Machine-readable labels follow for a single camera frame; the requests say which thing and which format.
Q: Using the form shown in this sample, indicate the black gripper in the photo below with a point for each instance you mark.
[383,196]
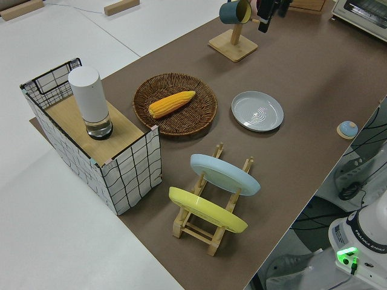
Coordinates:
[269,6]

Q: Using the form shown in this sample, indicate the gray ceramic plate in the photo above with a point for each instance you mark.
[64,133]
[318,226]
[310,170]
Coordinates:
[257,111]

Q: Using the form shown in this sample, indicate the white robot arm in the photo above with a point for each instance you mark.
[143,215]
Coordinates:
[362,235]

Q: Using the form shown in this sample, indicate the light blue plate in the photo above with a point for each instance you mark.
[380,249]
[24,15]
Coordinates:
[223,173]

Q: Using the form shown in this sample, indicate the yellow plate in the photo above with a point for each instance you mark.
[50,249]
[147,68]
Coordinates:
[205,208]

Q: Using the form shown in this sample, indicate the wooden drawer box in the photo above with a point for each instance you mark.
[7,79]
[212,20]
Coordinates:
[308,5]

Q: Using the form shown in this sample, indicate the teal mug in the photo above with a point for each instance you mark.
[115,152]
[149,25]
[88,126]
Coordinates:
[229,12]

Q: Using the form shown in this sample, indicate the wooden mug stand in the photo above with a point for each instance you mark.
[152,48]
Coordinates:
[234,45]

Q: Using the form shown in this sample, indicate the brown table mat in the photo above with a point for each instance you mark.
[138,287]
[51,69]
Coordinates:
[302,78]

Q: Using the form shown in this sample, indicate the white toaster oven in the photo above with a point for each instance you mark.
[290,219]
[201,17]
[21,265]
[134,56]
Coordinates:
[359,15]

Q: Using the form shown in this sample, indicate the blue dome call bell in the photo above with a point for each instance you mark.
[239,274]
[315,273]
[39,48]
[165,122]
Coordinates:
[347,128]

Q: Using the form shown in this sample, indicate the yellow corn cob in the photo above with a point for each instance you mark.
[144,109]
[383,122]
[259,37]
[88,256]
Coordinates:
[170,104]

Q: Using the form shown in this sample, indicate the brown wicker basket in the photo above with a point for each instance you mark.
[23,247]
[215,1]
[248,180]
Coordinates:
[184,124]

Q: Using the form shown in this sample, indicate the short wooden block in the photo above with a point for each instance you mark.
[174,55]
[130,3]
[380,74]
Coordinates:
[121,7]

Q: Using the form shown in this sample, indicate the white power strip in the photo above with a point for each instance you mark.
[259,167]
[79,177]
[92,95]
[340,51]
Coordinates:
[356,169]

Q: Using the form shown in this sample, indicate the light wooden board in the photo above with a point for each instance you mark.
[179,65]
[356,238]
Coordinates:
[121,133]

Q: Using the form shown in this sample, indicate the white cylinder humidifier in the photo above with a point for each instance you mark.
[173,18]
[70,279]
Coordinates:
[87,93]

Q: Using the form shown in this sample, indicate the white grid pattern box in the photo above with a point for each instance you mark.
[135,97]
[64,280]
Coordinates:
[133,178]

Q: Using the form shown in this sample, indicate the wooden dish rack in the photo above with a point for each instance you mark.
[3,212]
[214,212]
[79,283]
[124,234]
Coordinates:
[199,234]

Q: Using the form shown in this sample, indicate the long wooden block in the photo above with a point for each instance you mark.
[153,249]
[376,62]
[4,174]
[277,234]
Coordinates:
[21,8]

